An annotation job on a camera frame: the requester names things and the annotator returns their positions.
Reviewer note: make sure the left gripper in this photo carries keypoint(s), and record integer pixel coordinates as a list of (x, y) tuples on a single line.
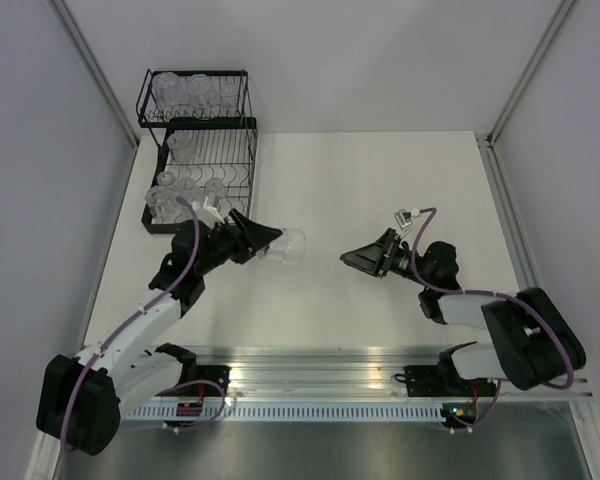
[(252, 237)]

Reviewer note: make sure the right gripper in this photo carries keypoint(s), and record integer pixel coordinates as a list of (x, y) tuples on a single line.
[(370, 257)]

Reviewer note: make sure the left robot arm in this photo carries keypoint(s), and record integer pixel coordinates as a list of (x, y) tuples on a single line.
[(85, 397)]

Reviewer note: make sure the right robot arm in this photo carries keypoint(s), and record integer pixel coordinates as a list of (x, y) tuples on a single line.
[(530, 343)]

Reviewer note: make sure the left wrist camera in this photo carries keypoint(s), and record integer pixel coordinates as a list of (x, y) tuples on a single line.
[(207, 213)]

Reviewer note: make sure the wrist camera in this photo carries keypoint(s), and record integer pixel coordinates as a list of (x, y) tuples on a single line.
[(405, 220), (207, 213)]

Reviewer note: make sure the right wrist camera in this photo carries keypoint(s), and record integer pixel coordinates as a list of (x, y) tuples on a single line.
[(405, 220)]

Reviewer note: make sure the black wire dish rack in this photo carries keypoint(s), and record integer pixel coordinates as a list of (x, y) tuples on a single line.
[(225, 147)]

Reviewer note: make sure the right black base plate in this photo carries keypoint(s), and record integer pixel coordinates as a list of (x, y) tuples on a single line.
[(425, 381)]

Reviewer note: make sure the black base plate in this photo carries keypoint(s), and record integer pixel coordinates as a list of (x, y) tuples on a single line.
[(425, 381), (209, 381)]

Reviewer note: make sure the aluminium mounting rail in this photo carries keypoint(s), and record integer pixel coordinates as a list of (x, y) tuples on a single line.
[(278, 374)]

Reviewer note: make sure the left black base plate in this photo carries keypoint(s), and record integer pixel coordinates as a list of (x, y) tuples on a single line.
[(209, 381)]

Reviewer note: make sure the right aluminium frame post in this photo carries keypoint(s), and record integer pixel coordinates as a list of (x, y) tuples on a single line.
[(547, 40)]

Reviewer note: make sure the aluminium frame post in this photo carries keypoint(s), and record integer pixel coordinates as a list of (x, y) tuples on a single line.
[(81, 45), (547, 40)]

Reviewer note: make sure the white slotted cable duct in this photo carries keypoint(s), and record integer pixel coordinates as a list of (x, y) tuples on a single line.
[(427, 412)]

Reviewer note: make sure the left aluminium frame post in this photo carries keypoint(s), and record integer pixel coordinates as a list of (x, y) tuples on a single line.
[(81, 45)]

